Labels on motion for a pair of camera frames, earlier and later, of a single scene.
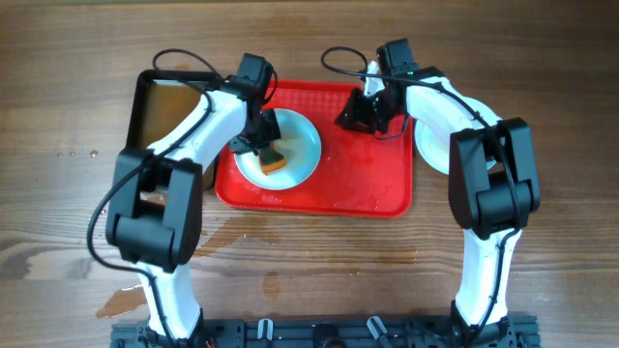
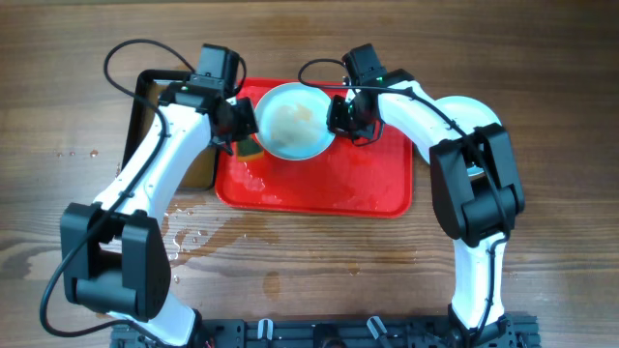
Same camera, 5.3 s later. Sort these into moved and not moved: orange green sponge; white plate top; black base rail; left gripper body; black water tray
Moved: orange green sponge; white plate top; left gripper body
Not moved: black water tray; black base rail
